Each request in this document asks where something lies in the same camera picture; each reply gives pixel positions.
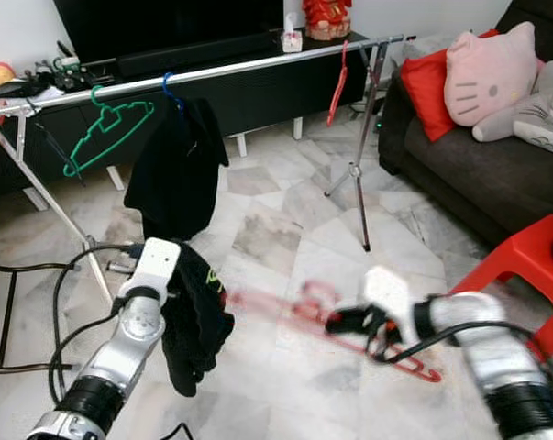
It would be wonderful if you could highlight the red plastic hanger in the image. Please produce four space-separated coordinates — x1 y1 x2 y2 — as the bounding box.
226 280 444 384
326 41 350 127

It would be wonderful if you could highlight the black garment with green print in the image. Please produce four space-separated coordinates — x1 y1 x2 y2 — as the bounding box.
161 243 236 398

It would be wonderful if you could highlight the green plastic hanger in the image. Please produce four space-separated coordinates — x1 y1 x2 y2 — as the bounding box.
62 85 156 178

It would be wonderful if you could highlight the blue plastic hanger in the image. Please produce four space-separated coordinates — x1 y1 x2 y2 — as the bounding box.
162 71 183 111

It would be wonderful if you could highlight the red plastic stool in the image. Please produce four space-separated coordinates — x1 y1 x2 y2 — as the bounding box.
450 215 553 363

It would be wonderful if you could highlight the dark brown sofa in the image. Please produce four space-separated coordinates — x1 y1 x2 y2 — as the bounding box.
377 0 553 248

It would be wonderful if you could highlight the black t-shirt with green logo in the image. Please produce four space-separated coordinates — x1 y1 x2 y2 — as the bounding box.
125 96 229 244

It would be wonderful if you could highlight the black tv console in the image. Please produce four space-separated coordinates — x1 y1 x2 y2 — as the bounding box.
0 32 373 198

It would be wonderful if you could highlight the red cushion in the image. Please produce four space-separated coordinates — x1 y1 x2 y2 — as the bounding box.
400 29 497 143

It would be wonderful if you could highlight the grey plush toy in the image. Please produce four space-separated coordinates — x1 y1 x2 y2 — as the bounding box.
473 60 553 159

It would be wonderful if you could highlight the silver metal clothes rack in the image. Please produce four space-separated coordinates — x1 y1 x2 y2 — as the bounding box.
0 35 417 305

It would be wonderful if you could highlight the pink cat face plush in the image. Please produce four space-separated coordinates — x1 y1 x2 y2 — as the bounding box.
444 22 541 127

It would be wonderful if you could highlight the white tissue box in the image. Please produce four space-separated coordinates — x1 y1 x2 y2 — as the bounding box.
282 23 304 53

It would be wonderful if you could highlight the black soundbar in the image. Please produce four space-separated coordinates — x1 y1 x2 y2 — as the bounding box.
117 32 282 81

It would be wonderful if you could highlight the red gold figurine statue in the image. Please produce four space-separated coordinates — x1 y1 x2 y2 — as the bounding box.
302 0 353 42

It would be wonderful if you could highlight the black pouch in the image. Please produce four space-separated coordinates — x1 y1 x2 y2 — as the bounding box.
0 78 52 99

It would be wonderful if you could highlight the black flat television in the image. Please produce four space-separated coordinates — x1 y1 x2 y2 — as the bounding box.
53 0 284 65

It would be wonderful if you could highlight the black basket with remotes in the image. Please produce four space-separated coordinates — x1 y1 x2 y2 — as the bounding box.
51 55 121 90

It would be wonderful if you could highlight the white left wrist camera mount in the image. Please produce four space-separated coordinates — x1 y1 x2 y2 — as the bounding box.
120 236 182 303

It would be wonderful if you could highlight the black wire hanger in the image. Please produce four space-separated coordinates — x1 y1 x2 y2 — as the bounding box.
33 121 89 187

